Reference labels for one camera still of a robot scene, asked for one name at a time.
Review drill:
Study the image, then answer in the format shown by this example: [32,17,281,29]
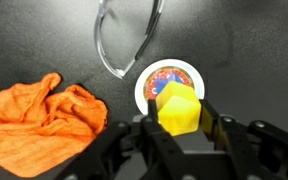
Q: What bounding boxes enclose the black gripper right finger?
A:
[198,98,288,180]

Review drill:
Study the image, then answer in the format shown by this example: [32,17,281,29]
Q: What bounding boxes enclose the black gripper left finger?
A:
[55,99,185,180]

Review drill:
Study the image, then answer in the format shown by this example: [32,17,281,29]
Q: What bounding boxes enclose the yellow block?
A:
[155,80,202,138]

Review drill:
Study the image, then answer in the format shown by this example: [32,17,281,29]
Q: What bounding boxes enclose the blue block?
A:
[154,72,185,96]

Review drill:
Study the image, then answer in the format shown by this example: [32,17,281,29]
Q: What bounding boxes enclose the white plate red pattern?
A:
[134,58,206,116]

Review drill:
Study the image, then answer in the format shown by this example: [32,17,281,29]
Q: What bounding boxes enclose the orange cloth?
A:
[0,72,109,179]

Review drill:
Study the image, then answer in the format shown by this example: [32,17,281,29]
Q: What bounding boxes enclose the clear safety glasses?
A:
[93,0,166,80]

